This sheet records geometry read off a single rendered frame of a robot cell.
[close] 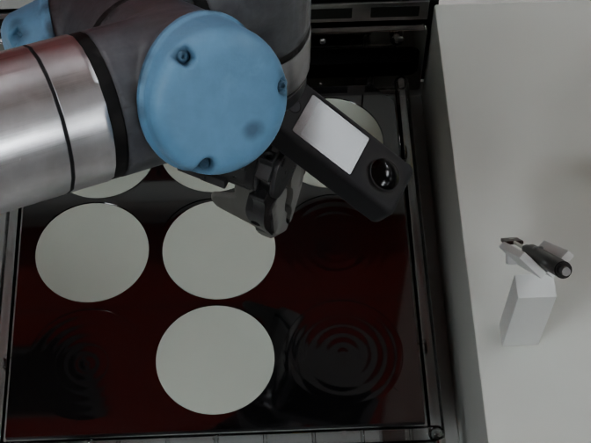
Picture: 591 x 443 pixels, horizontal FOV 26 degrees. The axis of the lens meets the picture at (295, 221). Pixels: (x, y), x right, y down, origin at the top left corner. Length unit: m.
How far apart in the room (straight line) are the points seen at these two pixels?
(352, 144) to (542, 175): 0.26
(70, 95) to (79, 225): 0.56
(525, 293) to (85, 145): 0.44
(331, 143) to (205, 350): 0.27
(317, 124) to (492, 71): 0.32
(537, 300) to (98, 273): 0.39
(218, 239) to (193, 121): 0.54
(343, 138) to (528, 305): 0.19
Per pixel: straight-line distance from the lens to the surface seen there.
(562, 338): 1.04
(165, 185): 1.17
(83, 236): 1.16
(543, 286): 0.97
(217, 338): 1.10
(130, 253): 1.14
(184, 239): 1.14
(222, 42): 0.60
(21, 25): 0.74
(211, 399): 1.07
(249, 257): 1.13
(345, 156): 0.90
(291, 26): 0.80
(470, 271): 1.06
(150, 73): 0.61
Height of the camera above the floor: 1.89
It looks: 60 degrees down
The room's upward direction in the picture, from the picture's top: straight up
